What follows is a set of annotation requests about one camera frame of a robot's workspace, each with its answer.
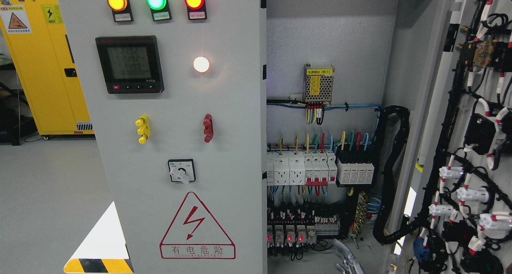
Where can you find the grey cabinet door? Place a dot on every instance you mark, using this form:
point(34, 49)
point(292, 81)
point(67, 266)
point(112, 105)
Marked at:
point(460, 220)
point(228, 169)

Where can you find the white socket and breaker row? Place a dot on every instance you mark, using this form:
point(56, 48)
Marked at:
point(301, 168)

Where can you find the metal mesh power supply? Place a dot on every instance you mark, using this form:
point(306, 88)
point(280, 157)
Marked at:
point(318, 81)

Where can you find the white indicator lamp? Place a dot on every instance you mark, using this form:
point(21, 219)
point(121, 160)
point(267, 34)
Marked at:
point(201, 64)

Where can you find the lower relay terminal row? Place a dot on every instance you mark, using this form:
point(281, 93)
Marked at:
point(304, 225)

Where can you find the black surge protector block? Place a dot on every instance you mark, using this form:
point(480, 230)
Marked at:
point(354, 167)

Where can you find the red electric danger sticker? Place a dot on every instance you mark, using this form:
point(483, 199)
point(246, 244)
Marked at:
point(194, 233)

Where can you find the black digital power meter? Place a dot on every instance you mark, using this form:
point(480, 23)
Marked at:
point(130, 64)

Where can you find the red indicator lamp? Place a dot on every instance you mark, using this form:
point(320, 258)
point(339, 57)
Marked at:
point(196, 9)

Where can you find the green indicator lamp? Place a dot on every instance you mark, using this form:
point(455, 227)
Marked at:
point(160, 10)

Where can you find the yellow indicator lamp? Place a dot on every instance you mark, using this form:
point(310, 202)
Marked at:
point(121, 10)

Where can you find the yellow safety cabinet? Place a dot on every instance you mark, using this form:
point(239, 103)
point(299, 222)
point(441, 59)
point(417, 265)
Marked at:
point(36, 37)

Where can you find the white rotary selector switch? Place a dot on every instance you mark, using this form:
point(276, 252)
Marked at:
point(181, 170)

